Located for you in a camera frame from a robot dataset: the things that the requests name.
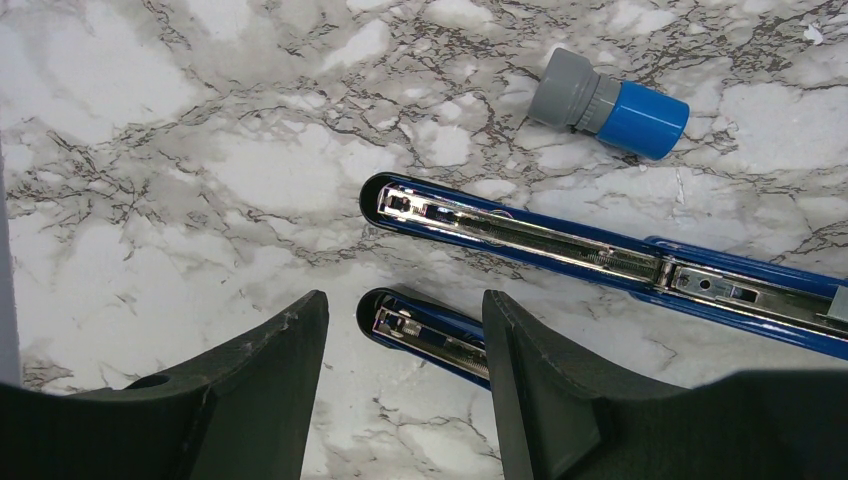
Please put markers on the grey staple strip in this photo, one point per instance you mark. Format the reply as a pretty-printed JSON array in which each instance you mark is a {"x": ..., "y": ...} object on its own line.
[{"x": 838, "y": 309}]

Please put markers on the grey blue small cylinder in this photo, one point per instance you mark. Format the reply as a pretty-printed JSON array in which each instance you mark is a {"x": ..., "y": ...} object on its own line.
[{"x": 571, "y": 94}]

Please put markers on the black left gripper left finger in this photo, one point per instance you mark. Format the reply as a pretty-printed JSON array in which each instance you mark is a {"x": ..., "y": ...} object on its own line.
[{"x": 240, "y": 410}]

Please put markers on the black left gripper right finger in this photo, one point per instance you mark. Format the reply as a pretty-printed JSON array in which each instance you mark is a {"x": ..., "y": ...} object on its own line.
[{"x": 565, "y": 412}]

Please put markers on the blue black stapler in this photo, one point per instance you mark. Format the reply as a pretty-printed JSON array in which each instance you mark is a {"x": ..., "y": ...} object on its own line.
[{"x": 762, "y": 298}]

